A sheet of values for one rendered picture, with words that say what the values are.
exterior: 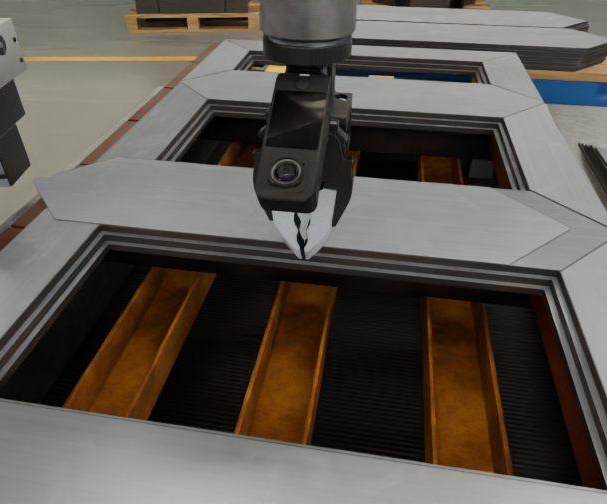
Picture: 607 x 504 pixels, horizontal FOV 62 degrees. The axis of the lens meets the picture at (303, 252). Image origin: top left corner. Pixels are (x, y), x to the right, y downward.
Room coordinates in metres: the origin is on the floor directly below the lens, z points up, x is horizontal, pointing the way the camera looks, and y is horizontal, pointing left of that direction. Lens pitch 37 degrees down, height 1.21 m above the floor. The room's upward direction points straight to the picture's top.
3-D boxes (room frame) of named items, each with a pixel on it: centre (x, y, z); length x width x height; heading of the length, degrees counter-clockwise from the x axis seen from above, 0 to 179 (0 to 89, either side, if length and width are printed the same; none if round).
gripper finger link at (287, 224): (0.43, 0.01, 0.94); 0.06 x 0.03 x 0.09; 170
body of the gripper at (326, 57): (0.43, 0.00, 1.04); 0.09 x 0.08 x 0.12; 170
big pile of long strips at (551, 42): (1.54, -0.44, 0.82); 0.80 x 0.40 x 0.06; 81
